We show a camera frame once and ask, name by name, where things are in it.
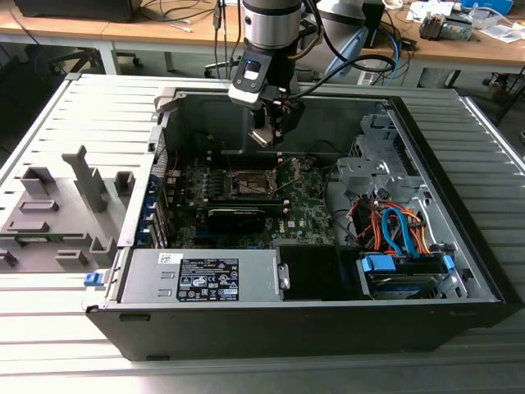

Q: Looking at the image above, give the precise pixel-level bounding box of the blue flat data wire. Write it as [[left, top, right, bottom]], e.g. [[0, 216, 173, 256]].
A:
[[380, 206, 416, 260]]

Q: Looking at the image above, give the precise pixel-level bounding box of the black monitor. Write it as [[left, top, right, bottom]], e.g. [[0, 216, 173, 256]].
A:
[[14, 0, 143, 24]]

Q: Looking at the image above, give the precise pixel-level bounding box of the green motherboard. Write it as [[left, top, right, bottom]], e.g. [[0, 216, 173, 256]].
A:
[[163, 151, 342, 252]]

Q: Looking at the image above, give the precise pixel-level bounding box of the copper heat sink cooler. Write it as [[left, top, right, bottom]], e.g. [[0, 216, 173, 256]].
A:
[[418, 11, 448, 41]]

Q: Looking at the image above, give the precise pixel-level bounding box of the black plastic shroud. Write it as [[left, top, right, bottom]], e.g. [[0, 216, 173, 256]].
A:
[[275, 244, 342, 304]]

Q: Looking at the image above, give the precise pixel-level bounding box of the wooden desk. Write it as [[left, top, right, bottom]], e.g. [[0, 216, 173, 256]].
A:
[[0, 0, 525, 71]]

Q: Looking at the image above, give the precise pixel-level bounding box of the green RAM stick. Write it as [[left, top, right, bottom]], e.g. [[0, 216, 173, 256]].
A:
[[15, 232, 88, 244]]

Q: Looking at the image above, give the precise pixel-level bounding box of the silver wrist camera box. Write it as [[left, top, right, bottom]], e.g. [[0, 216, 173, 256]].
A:
[[227, 57, 275, 111]]

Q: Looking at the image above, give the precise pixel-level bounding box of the black box device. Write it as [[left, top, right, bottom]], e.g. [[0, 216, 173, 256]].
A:
[[363, 0, 386, 48]]

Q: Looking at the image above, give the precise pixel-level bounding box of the hard disk blue carrier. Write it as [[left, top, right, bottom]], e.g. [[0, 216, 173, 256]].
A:
[[355, 251, 457, 301]]

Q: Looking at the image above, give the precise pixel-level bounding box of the black office chair base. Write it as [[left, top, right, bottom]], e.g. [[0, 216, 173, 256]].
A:
[[48, 47, 143, 77], [203, 59, 244, 79]]

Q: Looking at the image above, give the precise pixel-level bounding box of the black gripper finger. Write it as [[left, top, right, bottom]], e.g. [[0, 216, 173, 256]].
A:
[[270, 99, 308, 148], [252, 106, 269, 133]]

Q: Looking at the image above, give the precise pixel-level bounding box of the black open PC case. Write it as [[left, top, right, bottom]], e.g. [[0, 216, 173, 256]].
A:
[[84, 81, 514, 362]]

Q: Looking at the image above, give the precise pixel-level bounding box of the blue box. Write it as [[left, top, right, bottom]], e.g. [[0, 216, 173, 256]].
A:
[[461, 0, 514, 11]]

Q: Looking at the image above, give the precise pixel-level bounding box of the small grey metal box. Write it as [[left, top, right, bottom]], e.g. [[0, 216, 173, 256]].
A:
[[445, 15, 473, 41]]

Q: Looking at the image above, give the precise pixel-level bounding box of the black RAM slot row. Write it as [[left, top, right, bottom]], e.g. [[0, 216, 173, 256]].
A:
[[208, 150, 283, 171], [206, 195, 290, 217]]

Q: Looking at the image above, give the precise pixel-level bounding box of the grey parts rack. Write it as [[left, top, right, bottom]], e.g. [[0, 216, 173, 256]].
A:
[[0, 145, 137, 275]]

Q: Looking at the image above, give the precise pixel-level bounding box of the CPU socket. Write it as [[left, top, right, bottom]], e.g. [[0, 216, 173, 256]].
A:
[[231, 169, 276, 197]]

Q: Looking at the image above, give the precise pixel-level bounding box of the orange wire bundle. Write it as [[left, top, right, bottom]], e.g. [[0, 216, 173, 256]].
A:
[[353, 199, 435, 259]]

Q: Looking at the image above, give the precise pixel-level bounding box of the silver metal drive cage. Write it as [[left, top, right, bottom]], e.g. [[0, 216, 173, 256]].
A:
[[335, 111, 436, 215]]

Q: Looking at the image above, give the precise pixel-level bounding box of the black graphics card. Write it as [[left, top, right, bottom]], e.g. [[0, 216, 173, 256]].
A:
[[206, 206, 267, 235]]

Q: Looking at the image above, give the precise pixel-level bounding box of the silver green CPU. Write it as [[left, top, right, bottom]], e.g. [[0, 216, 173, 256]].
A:
[[249, 126, 275, 148]]

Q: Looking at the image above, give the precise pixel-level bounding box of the grey power supply unit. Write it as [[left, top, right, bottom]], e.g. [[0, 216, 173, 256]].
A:
[[117, 247, 285, 305]]

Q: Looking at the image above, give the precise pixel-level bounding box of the metal socket cover frame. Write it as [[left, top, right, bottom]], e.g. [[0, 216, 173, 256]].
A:
[[270, 157, 303, 194]]

